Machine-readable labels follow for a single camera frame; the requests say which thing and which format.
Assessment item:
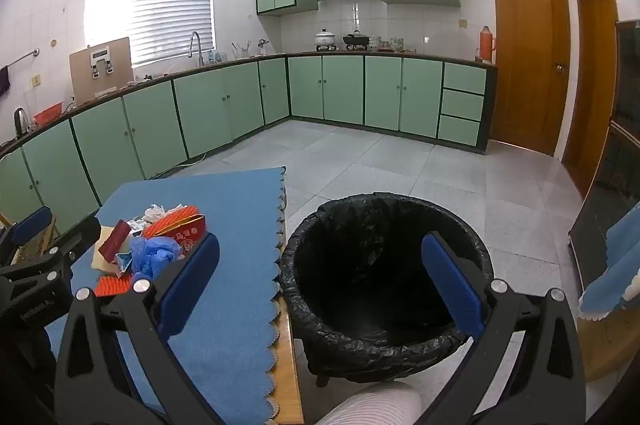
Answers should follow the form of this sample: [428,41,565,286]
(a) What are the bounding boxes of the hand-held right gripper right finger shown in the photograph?
[421,231,587,425]

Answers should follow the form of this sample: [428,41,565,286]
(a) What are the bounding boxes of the blue rubber glove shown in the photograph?
[131,236,187,281]

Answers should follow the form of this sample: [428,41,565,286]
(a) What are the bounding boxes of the steel towel bar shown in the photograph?
[0,48,40,71]

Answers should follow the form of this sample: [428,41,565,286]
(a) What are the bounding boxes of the orange thermos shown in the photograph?
[479,25,497,65]

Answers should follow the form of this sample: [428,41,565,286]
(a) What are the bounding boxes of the white plastic device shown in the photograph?
[89,46,115,80]

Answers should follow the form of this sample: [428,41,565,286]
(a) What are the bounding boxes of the dark glass-door cabinet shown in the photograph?
[567,19,640,316]

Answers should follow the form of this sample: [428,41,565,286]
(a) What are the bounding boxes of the crumpled white tissue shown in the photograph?
[145,204,184,222]

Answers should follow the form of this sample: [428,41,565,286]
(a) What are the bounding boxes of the black bag-lined trash bin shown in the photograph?
[280,192,496,388]

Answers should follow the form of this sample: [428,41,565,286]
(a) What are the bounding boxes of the red patterned paper box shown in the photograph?
[142,205,208,254]

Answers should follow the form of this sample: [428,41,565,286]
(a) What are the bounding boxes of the wooden door with knob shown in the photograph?
[489,0,572,157]

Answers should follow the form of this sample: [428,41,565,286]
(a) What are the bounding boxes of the person's striped trouser leg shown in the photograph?
[315,382,424,425]

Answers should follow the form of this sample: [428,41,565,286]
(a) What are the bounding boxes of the black wok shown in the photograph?
[342,30,371,49]

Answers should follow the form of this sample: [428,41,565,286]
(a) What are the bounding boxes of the blue scalloped table mat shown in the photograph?
[45,165,288,423]

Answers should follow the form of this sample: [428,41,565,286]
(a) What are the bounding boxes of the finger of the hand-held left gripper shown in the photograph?
[0,217,102,288]
[0,205,55,256]

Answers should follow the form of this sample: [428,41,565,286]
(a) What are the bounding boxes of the white window blind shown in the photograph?
[86,0,217,68]

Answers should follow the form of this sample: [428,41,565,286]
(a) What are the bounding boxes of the red plastic basket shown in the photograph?
[32,102,64,126]

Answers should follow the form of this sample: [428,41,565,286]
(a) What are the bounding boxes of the beige cardboard piece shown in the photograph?
[90,225,137,277]

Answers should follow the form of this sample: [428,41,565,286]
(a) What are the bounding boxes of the blue scalloped cloth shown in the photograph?
[579,200,640,321]

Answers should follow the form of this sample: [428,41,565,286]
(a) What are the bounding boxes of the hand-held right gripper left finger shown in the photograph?
[54,232,223,425]

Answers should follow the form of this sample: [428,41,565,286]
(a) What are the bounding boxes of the wooden side table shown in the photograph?
[575,302,640,383]

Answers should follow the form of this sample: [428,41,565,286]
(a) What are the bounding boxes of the green lower cabinets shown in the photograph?
[0,54,498,226]

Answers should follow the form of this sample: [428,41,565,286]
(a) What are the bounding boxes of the orange foam net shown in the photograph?
[96,274,136,302]

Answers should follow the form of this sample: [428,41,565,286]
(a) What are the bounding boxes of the small silver blue wrapper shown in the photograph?
[112,252,134,279]

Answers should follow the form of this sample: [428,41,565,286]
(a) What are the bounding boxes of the brown cardboard board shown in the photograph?
[69,36,133,105]

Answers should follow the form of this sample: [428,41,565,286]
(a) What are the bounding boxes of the dark red packet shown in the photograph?
[97,219,132,262]

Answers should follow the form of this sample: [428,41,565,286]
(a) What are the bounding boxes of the steel faucet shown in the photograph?
[188,31,205,67]

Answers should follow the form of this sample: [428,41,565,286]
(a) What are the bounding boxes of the wooden door frame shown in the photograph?
[562,0,626,198]

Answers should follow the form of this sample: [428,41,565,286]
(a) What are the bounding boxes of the wooden folding chair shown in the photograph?
[0,210,58,263]

